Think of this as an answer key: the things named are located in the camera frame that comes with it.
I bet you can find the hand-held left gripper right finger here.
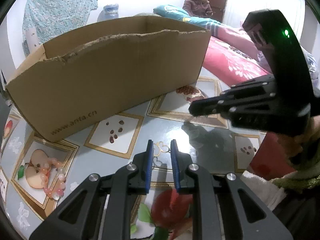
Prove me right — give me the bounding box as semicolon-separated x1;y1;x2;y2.
170;139;293;240

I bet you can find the person's right forearm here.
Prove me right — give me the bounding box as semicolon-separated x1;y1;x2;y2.
272;115;320;194

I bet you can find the pink bead bracelet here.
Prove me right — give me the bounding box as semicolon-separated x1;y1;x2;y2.
40;157;67;200

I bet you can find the red floral blanket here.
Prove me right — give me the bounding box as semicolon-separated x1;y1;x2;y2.
202;26;269;85

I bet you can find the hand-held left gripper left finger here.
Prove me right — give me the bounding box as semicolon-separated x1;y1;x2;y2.
29;139;153;240

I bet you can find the blue printed pillow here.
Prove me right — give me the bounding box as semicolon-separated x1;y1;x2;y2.
153;4;225;34

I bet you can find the teal patterned cloth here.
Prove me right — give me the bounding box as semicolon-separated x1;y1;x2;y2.
22;0;98;55

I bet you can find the red box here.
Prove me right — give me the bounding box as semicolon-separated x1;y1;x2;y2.
249;132;297;180

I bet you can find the blue water jug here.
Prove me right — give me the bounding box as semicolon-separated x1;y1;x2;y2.
97;4;119;22

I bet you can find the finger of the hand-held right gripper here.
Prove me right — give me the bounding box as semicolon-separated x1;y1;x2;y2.
189;100;278;130
189;76;277;110

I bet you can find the white fleece garment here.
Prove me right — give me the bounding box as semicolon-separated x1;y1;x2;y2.
240;171;288;212

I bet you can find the white cylinder appliance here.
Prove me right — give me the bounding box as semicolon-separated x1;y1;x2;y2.
25;29;40;54

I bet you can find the brown cardboard box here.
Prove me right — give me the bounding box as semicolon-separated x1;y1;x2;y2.
5;15;212;143

